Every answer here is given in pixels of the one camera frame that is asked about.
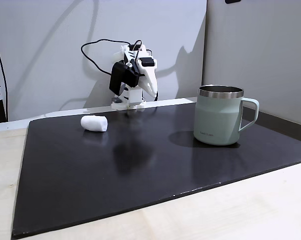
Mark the white gauze roll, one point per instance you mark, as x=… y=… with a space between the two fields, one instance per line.
x=94 y=123

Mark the black camera box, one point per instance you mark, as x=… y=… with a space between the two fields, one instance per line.
x=120 y=77

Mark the black wall fixture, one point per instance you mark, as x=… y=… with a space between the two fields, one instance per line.
x=232 y=1

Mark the black table mat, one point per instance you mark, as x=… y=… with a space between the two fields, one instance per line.
x=115 y=175

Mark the pale green steel mug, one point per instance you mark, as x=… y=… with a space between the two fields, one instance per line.
x=215 y=120

